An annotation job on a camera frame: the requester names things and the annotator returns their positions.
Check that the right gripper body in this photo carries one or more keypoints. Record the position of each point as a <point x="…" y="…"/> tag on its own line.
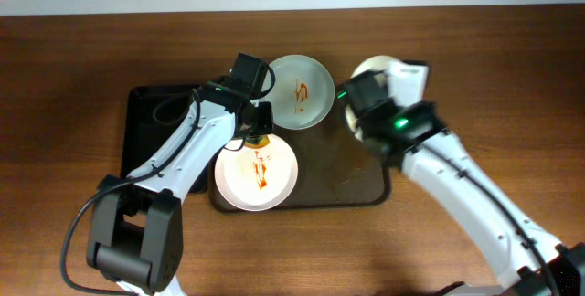
<point x="361" y="93"/>

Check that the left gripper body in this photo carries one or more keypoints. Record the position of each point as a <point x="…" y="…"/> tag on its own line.
<point x="260" y="120"/>

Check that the white plate with sauce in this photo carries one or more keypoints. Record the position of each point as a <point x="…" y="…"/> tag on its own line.
<point x="366" y="97"/>

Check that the green and orange sponge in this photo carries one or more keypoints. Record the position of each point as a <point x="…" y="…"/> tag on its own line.
<point x="257" y="142"/>

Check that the pink plate with sauce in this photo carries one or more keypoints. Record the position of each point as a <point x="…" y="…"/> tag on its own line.
<point x="257" y="179"/>

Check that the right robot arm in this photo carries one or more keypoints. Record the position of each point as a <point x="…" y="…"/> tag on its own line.
<point x="524" y="257"/>

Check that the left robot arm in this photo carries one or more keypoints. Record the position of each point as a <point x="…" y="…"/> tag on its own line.
<point x="136" y="229"/>

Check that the brown serving tray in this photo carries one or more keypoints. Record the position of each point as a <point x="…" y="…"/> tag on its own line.
<point x="335" y="170"/>

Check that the black rectangular tray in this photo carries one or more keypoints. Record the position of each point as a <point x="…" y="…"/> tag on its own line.
<point x="152" y="116"/>

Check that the pale blue plate with sauce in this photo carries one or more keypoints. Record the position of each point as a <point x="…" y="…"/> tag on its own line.
<point x="303" y="93"/>

